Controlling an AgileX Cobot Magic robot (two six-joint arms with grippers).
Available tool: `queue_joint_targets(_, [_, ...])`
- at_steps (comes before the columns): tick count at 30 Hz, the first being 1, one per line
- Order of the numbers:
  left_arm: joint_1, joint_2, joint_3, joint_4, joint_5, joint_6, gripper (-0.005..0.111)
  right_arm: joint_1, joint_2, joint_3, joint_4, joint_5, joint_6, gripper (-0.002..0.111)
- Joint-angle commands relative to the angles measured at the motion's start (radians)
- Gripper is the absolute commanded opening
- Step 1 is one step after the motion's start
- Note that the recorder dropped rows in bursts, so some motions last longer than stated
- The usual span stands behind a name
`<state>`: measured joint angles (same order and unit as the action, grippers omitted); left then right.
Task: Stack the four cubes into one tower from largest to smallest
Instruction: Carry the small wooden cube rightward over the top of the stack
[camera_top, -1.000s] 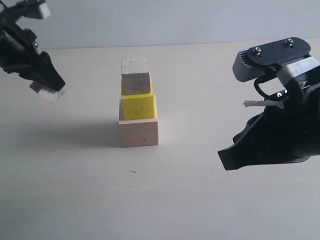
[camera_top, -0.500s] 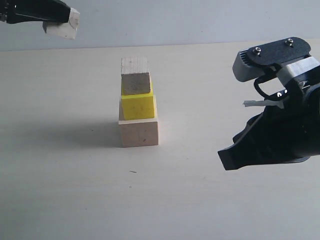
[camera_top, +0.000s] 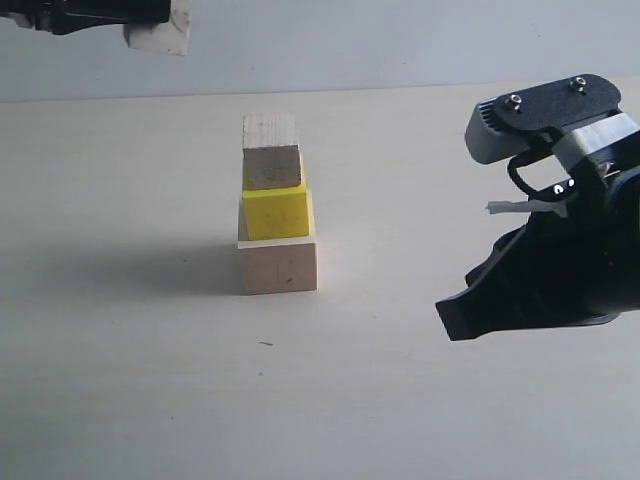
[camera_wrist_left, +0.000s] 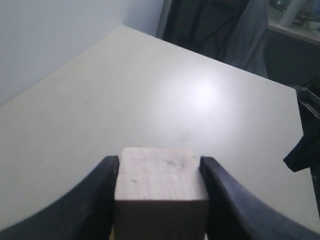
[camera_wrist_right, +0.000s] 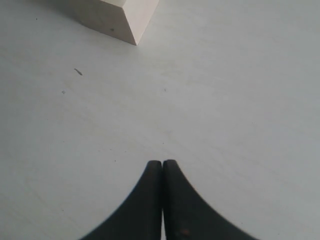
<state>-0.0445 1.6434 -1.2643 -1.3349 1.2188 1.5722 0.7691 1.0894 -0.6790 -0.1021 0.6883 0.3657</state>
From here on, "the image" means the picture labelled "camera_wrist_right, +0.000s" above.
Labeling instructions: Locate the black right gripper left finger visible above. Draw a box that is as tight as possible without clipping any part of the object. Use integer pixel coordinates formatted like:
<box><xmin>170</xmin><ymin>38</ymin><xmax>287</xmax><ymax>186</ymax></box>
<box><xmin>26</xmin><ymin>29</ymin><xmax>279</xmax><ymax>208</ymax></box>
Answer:
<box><xmin>83</xmin><ymin>160</ymin><xmax>163</xmax><ymax>240</ymax></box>

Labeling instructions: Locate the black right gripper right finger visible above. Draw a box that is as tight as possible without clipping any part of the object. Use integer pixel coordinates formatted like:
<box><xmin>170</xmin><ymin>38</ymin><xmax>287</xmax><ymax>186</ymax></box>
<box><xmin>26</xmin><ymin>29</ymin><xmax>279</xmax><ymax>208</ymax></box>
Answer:
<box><xmin>162</xmin><ymin>159</ymin><xmax>255</xmax><ymax>240</ymax></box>

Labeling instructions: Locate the large pale wooden cube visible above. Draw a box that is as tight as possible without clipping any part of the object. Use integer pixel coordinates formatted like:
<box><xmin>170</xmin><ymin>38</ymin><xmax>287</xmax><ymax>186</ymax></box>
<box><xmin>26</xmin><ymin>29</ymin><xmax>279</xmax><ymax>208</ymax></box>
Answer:
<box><xmin>69</xmin><ymin>0</ymin><xmax>159</xmax><ymax>46</ymax></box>

